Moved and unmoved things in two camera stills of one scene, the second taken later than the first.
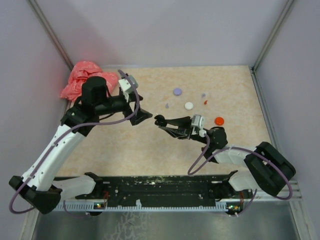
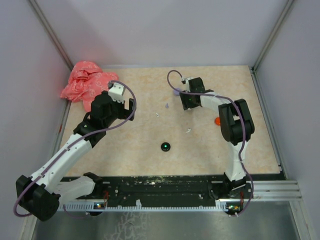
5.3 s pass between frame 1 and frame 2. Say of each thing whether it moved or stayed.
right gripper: moved
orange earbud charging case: stayed
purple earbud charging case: stayed
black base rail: stayed
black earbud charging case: moved
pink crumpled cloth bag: stayed
